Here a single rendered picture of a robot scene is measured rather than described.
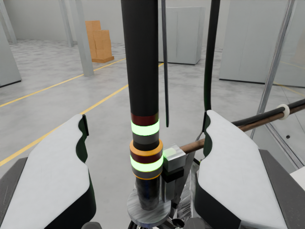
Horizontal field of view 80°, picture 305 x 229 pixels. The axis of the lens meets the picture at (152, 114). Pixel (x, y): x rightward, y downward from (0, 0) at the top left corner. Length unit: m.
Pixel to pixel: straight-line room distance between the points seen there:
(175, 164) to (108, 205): 1.92
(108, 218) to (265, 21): 5.19
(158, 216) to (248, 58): 5.49
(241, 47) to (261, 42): 0.45
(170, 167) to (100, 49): 8.21
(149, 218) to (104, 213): 1.83
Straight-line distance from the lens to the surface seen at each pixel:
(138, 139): 0.22
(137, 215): 0.31
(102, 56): 8.40
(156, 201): 0.31
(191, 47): 7.37
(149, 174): 0.25
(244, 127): 0.36
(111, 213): 2.11
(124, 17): 0.18
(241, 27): 5.59
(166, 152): 0.27
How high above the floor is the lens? 1.72
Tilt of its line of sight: 28 degrees down
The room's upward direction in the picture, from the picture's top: 1 degrees counter-clockwise
